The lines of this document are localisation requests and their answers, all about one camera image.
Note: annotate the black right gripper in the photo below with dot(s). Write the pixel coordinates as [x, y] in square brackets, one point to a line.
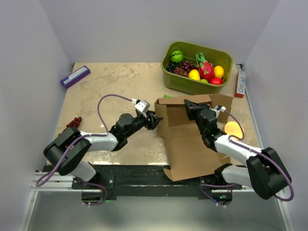
[191, 108]

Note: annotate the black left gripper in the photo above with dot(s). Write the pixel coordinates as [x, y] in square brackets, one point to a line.
[153, 121]

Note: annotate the brown cardboard box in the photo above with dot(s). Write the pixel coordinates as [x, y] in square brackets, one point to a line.
[187, 155]

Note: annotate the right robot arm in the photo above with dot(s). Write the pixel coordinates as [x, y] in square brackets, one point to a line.
[261, 169]

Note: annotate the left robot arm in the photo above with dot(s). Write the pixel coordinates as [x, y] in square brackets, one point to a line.
[65, 153]

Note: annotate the small green box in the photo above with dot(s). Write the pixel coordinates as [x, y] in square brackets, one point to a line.
[168, 96]

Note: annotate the red white toothpaste box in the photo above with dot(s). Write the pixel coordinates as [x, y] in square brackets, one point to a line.
[240, 84]

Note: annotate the purple rectangular box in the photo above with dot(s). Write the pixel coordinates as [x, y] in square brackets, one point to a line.
[75, 77]

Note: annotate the yellow lemon toy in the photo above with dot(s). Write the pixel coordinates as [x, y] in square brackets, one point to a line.
[194, 75]

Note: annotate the red apple toy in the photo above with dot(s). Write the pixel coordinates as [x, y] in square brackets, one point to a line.
[216, 81]

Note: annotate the green plastic basket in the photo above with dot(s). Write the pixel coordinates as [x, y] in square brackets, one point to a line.
[184, 84]

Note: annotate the red grape bunch in basket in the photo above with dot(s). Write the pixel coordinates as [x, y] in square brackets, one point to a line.
[184, 68]

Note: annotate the pink dragon fruit toy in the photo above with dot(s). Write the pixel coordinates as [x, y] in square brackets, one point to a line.
[206, 69]

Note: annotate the dark grape bunch in basket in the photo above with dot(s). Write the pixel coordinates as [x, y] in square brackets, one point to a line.
[171, 67]

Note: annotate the yellow orange fruit toy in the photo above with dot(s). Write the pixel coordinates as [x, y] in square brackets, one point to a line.
[219, 72]

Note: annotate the orange round disc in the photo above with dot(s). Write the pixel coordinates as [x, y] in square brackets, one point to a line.
[232, 128]

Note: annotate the green watermelon toy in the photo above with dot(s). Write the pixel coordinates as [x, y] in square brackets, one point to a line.
[176, 56]

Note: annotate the red grape bunch on table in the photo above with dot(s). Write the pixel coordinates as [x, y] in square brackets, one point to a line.
[74, 123]

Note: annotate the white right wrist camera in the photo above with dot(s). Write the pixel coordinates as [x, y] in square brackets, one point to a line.
[220, 108]

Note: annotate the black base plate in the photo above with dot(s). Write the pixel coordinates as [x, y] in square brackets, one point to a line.
[149, 181]

